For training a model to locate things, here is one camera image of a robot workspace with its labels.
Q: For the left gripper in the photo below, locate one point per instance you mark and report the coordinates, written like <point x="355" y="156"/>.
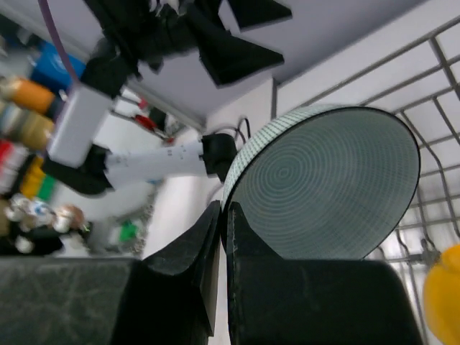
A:
<point x="143" y="32"/>

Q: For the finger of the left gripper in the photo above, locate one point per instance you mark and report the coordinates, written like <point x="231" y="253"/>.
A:
<point x="253" y="13"/>

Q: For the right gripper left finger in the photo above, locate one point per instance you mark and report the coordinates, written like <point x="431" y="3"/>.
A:
<point x="167" y="298"/>

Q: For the yellow-orange bowl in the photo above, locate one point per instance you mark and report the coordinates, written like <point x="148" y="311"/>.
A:
<point x="441" y="297"/>

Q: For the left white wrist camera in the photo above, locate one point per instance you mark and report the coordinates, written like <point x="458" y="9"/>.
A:
<point x="77" y="125"/>

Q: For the light teal bowl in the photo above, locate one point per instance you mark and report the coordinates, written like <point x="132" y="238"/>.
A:
<point x="325" y="181"/>

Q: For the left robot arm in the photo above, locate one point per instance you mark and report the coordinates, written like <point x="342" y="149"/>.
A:
<point x="107" y="71"/>

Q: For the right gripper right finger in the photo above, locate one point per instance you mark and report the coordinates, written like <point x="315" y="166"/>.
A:
<point x="272" y="300"/>

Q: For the grey wire dish rack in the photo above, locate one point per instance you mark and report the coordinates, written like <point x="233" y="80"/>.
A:
<point x="411" y="68"/>

